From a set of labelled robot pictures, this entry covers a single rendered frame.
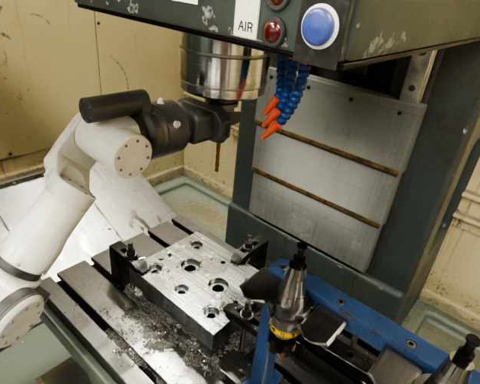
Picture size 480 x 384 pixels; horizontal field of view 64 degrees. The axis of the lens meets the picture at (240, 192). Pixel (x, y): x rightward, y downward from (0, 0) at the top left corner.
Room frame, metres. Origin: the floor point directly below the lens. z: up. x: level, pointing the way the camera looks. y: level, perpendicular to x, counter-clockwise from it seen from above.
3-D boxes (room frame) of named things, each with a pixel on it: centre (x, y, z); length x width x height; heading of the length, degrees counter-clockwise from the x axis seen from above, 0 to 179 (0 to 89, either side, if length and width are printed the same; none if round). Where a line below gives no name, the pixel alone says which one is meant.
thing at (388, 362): (0.33, -0.22, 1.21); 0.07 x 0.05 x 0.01; 142
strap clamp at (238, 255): (0.84, -0.04, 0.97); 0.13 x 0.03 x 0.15; 142
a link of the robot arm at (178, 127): (0.63, 0.11, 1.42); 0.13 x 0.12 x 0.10; 52
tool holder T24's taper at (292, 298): (0.43, -0.09, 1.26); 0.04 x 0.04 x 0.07
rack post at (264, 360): (0.51, -0.08, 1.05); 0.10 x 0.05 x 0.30; 142
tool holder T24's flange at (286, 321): (0.43, -0.09, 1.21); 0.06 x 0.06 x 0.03
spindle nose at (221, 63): (0.70, 0.05, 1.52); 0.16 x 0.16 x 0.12
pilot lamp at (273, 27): (0.39, -0.01, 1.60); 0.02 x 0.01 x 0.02; 52
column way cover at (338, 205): (1.05, -0.22, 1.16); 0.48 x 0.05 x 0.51; 52
